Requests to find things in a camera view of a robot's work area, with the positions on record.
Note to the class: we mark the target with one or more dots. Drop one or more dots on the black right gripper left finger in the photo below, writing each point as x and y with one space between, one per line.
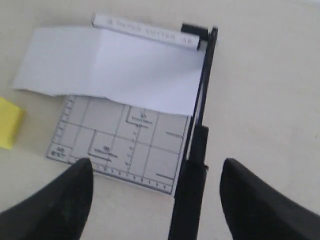
59 211

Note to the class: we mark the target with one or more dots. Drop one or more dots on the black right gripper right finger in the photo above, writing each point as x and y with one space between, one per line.
253 210

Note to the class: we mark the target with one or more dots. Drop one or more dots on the black cutter blade arm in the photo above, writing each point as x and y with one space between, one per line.
191 182

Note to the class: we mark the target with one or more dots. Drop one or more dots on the yellow cube block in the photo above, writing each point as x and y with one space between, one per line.
11 117

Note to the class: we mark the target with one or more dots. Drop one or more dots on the white paper sheet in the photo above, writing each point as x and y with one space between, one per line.
85 61

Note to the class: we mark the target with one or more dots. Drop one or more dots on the grey paper cutter base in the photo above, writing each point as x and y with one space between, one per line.
136 145

